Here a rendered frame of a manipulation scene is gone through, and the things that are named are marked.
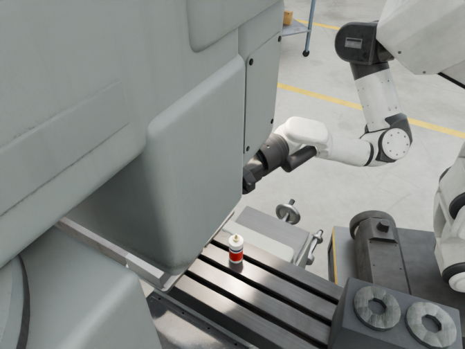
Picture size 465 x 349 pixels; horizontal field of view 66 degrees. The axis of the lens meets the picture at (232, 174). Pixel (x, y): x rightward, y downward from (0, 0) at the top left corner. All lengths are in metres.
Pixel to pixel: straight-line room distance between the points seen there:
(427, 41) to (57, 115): 0.75
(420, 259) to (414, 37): 1.00
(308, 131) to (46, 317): 0.69
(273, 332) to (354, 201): 1.74
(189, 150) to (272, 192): 2.14
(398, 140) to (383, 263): 0.68
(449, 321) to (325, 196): 1.80
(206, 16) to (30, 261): 0.26
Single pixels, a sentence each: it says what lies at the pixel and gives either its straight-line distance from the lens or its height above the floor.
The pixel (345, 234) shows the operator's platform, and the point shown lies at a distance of 1.83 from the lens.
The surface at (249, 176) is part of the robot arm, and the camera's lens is 0.76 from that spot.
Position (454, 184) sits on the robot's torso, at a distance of 1.23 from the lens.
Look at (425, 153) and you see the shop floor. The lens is 3.21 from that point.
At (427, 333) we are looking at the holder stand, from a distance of 0.82.
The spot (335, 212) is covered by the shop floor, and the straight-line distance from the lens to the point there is 2.47.
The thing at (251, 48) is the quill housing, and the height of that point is 1.58.
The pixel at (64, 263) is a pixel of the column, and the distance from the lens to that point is 0.34.
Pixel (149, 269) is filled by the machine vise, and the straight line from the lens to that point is 0.98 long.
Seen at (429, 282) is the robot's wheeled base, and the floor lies 0.57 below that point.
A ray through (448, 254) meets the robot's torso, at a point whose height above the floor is 0.78.
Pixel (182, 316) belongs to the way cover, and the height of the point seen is 0.83.
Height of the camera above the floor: 1.78
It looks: 42 degrees down
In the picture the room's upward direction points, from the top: straight up
